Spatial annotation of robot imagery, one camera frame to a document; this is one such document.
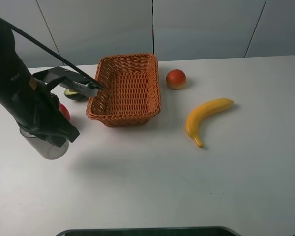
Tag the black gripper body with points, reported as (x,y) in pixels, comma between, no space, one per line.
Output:
(36,109)

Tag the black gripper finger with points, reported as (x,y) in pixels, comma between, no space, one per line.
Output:
(59,136)

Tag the grey translucent plastic cup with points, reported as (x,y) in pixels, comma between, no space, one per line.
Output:
(45,148)

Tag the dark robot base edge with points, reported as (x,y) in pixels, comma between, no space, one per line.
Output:
(171,231)

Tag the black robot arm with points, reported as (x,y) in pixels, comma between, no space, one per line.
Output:
(11,66)

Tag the brown wicker basket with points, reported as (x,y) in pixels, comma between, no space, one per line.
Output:
(132,93)

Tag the red apple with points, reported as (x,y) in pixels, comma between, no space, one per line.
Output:
(64,111)

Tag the halved avocado with pit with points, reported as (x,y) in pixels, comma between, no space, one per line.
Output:
(72,95)

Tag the red orange peach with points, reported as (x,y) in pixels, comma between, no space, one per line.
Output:
(176,79)

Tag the yellow banana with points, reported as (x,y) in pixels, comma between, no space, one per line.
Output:
(200,113)

